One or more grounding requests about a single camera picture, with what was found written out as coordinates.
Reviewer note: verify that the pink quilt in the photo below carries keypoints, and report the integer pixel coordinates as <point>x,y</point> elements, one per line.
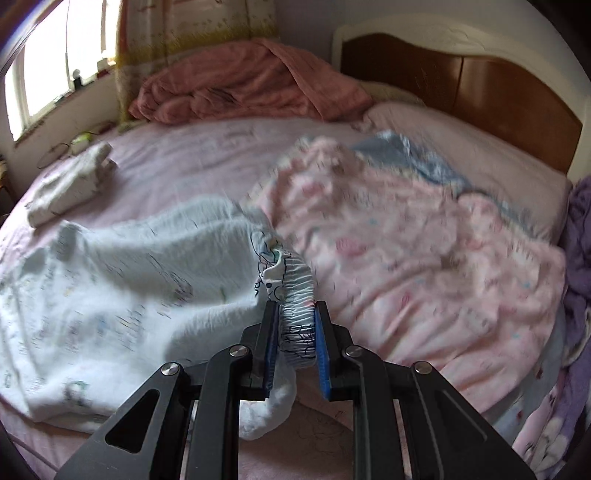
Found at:
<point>240,83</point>

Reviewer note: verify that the beige pillow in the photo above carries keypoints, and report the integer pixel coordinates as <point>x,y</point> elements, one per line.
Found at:
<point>392,92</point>

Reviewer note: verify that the pink printed blanket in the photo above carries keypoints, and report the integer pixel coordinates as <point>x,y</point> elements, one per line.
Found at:
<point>549,415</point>

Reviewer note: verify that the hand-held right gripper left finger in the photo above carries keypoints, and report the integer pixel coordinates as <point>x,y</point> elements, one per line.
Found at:
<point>265,360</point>

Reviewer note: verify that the blue cloth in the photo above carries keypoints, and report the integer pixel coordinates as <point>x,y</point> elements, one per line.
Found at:
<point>415,157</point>

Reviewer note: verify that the white ball lamp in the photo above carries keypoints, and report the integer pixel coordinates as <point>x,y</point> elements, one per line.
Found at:
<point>77,73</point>

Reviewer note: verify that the white cartoon print pants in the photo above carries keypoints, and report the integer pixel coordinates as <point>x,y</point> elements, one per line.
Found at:
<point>115,277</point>

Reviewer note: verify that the purple cloth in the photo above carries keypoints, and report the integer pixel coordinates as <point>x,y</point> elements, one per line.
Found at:
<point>579,254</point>

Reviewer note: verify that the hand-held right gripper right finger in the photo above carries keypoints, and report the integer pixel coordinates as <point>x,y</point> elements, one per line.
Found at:
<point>323,360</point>

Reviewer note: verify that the wooden headboard with white frame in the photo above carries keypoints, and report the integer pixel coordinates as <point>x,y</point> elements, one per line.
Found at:
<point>485,92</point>

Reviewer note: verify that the beige dotted folded pants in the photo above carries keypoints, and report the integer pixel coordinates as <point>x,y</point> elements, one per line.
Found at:
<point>69,184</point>

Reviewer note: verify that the green white tissue pack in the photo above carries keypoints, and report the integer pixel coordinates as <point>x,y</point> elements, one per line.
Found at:
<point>81,140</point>

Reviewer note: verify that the white framed window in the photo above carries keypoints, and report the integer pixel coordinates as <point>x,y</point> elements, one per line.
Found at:
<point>46,55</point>

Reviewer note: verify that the pink pillow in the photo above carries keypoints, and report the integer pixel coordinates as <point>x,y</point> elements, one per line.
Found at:
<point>508,175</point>

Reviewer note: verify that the tree print curtain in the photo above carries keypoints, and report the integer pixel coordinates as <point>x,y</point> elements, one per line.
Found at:
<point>184,27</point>

